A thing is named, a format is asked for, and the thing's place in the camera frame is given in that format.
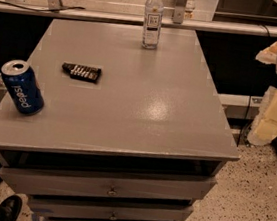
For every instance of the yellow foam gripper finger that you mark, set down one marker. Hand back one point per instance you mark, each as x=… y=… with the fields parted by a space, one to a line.
x=268 y=55
x=264 y=127

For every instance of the black rxbar chocolate bar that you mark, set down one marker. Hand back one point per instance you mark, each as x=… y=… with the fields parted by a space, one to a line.
x=81 y=72

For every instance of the clear plastic water bottle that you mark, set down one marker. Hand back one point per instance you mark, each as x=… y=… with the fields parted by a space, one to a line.
x=152 y=23

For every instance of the grey drawer cabinet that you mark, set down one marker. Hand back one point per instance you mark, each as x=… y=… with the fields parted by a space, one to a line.
x=143 y=143

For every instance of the metal railing bar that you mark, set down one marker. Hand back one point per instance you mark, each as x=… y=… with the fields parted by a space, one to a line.
x=90 y=15

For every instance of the blue pepsi can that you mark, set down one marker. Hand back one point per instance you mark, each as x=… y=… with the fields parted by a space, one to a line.
x=20 y=80

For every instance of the black leather shoe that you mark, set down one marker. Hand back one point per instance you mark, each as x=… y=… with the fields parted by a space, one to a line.
x=10 y=208

